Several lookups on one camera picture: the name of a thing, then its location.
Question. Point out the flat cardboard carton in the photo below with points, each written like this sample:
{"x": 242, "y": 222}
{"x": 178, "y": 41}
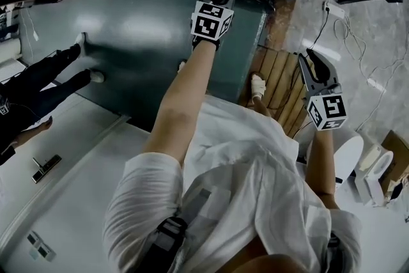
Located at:
{"x": 397, "y": 150}

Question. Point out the white power strip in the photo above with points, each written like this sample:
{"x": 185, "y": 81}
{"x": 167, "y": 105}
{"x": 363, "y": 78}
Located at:
{"x": 334, "y": 9}

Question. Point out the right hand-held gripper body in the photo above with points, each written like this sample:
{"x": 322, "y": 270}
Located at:
{"x": 327, "y": 110}

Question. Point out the wooden slat board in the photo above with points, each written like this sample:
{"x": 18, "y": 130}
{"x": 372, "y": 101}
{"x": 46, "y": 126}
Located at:
{"x": 281, "y": 86}

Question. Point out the grey wall switch panel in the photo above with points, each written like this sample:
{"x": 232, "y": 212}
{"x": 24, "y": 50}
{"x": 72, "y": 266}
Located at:
{"x": 41, "y": 247}

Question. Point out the person's left forearm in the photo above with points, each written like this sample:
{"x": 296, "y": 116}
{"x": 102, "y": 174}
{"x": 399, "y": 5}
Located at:
{"x": 191, "y": 80}

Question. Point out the white door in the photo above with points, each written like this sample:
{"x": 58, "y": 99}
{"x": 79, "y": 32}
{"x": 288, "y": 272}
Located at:
{"x": 64, "y": 201}

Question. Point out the person's white slipper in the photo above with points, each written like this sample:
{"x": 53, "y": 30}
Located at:
{"x": 258, "y": 86}
{"x": 182, "y": 67}

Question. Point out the person's right forearm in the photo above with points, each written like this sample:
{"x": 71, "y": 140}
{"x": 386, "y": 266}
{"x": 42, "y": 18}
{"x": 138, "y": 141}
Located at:
{"x": 321, "y": 163}

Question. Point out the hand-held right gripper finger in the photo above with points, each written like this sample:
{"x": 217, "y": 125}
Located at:
{"x": 322, "y": 68}
{"x": 307, "y": 73}

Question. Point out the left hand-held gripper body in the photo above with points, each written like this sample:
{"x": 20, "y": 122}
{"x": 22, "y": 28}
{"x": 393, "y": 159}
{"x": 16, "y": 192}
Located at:
{"x": 207, "y": 22}

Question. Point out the person's white shirt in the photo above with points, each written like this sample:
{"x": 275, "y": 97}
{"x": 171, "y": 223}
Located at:
{"x": 239, "y": 188}

